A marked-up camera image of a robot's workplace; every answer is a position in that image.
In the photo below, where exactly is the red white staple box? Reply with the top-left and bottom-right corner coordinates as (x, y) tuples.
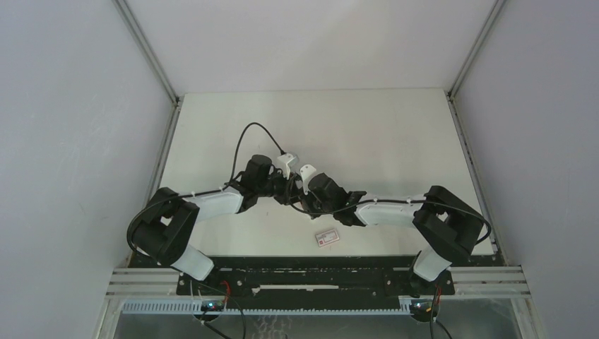
(314, 228), (340, 247)

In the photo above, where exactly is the aluminium frame rail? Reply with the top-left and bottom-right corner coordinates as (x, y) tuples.
(112, 0), (179, 201)
(445, 0), (509, 256)

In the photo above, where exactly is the left black camera cable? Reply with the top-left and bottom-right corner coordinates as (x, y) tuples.
(126, 122), (287, 256)

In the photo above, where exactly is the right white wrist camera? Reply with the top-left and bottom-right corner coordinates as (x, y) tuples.
(299, 164), (318, 195)

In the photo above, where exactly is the right aluminium frame rail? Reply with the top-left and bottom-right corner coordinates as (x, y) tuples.
(445, 0), (509, 256)

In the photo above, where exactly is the white slotted cable duct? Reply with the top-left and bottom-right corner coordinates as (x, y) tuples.
(121, 299), (411, 316)

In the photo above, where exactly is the right black camera cable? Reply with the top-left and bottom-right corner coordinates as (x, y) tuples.
(287, 175), (492, 245)

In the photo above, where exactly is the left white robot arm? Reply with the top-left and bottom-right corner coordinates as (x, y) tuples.
(126, 153), (299, 295)

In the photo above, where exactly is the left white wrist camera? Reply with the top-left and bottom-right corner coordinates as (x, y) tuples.
(276, 153), (299, 179)

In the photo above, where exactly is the black camera cable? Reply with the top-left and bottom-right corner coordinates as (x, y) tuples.
(126, 122), (287, 256)
(287, 175), (492, 245)

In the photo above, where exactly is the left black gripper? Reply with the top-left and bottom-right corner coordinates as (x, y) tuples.
(256, 168), (301, 206)

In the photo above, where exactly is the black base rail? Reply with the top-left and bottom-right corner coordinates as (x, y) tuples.
(129, 254), (506, 312)

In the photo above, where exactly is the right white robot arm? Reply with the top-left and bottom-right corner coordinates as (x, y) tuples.
(296, 173), (491, 294)

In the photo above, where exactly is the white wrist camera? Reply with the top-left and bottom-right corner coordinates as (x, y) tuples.
(276, 153), (299, 179)
(299, 164), (318, 195)

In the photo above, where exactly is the left aluminium frame rail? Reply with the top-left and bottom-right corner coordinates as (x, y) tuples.
(112, 0), (179, 201)

